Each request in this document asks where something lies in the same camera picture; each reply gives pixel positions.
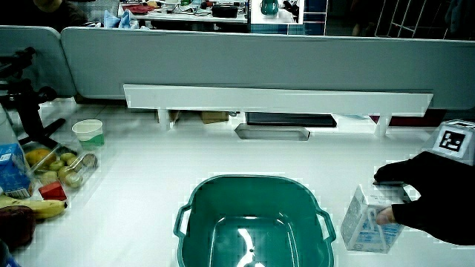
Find person's right hand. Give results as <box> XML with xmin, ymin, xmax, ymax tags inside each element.
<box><xmin>373</xmin><ymin>119</ymin><xmax>475</xmax><ymax>246</ymax></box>

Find white blue milk carton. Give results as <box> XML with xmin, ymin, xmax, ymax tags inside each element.
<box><xmin>340</xmin><ymin>184</ymin><xmax>411</xmax><ymax>254</ymax></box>

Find white desk shelf riser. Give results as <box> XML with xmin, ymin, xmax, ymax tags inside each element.
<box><xmin>122</xmin><ymin>83</ymin><xmax>434</xmax><ymax>138</ymax></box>

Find white desk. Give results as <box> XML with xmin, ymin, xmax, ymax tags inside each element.
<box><xmin>0</xmin><ymin>96</ymin><xmax>475</xmax><ymax>267</ymax></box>

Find dark red book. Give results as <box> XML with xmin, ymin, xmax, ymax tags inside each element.
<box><xmin>370</xmin><ymin>108</ymin><xmax>448</xmax><ymax>128</ymax></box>

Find black flat laptop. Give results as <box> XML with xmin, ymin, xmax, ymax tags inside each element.
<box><xmin>245</xmin><ymin>112</ymin><xmax>338</xmax><ymax>128</ymax></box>

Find green plastic basin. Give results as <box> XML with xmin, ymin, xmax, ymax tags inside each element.
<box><xmin>173</xmin><ymin>174</ymin><xmax>337</xmax><ymax>267</ymax></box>

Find large grey divider panel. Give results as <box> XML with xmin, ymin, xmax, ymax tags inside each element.
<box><xmin>60</xmin><ymin>26</ymin><xmax>475</xmax><ymax>111</ymax></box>

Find brown cardboard box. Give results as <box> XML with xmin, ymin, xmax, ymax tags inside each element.
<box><xmin>200</xmin><ymin>111</ymin><xmax>230</xmax><ymax>125</ymax></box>

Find teal jug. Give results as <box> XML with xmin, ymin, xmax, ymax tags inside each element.
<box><xmin>260</xmin><ymin>0</ymin><xmax>279</xmax><ymax>16</ymax></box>

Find black bag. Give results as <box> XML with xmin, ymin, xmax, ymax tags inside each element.
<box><xmin>211</xmin><ymin>4</ymin><xmax>239</xmax><ymax>19</ymax></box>

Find white background table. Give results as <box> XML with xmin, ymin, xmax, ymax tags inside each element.
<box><xmin>120</xmin><ymin>0</ymin><xmax>249</xmax><ymax>24</ymax></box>

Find brown kiwi fruit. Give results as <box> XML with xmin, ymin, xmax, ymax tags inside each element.
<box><xmin>81</xmin><ymin>153</ymin><xmax>99</xmax><ymax>169</ymax></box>

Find white green paper cup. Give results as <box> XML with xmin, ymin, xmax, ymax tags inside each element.
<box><xmin>71</xmin><ymin>119</ymin><xmax>105</xmax><ymax>151</ymax></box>

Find clear plastic fruit box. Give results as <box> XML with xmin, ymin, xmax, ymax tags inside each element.
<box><xmin>22</xmin><ymin>142</ymin><xmax>99</xmax><ymax>190</ymax></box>

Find blue cloth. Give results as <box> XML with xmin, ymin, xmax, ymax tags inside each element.
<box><xmin>103</xmin><ymin>9</ymin><xmax>140</xmax><ymax>30</ymax></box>

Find red block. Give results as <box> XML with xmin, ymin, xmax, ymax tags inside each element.
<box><xmin>38</xmin><ymin>180</ymin><xmax>68</xmax><ymax>202</ymax></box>

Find yellow banana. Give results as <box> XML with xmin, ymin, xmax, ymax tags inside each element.
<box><xmin>0</xmin><ymin>195</ymin><xmax>68</xmax><ymax>220</ymax></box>

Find orange fruit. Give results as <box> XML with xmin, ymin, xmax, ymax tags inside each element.
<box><xmin>24</xmin><ymin>148</ymin><xmax>57</xmax><ymax>168</ymax></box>

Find small grey divider panel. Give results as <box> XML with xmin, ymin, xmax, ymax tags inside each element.
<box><xmin>0</xmin><ymin>24</ymin><xmax>78</xmax><ymax>98</ymax></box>

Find dark red fruit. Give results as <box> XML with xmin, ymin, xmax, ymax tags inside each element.
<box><xmin>0</xmin><ymin>205</ymin><xmax>37</xmax><ymax>250</ymax></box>

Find white wire rack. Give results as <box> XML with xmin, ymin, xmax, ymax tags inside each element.
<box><xmin>374</xmin><ymin>0</ymin><xmax>452</xmax><ymax>39</ymax></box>

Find black camera tripod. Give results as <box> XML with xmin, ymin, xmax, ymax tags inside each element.
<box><xmin>0</xmin><ymin>46</ymin><xmax>67</xmax><ymax>149</ymax></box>

